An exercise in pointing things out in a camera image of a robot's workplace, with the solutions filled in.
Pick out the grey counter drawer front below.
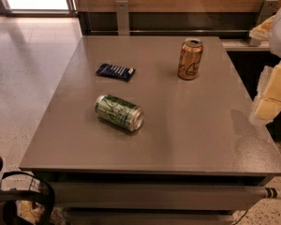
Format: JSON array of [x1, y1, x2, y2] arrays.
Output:
[[51, 182, 266, 211]]

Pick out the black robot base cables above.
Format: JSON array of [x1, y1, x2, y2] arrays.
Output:
[[0, 152, 56, 225]]

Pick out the orange soda can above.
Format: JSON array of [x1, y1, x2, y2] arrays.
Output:
[[177, 38, 203, 80]]

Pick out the metal wall bracket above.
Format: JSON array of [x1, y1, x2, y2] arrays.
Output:
[[246, 0, 278, 47], [115, 0, 130, 36]]

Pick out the green soda can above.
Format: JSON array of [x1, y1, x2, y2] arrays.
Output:
[[95, 95, 144, 132]]

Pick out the left metal wall bracket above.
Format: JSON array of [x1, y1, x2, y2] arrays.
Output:
[[115, 0, 130, 36]]

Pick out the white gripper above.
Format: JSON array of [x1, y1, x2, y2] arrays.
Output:
[[249, 8, 281, 125]]

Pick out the metal rod with black band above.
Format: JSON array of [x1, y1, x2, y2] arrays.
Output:
[[263, 187, 281, 200]]

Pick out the dark blue snack packet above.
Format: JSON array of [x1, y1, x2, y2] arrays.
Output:
[[96, 63, 136, 82]]

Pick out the right metal wall bracket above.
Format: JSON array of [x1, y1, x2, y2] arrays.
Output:
[[246, 0, 278, 47]]

